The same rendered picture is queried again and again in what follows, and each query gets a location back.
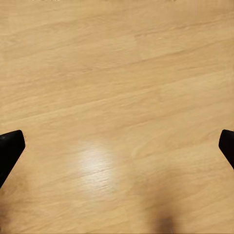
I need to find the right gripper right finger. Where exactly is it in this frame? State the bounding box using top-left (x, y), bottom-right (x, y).
top-left (218, 130), bottom-right (234, 168)

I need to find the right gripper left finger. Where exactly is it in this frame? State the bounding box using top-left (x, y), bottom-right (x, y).
top-left (0, 130), bottom-right (25, 188)

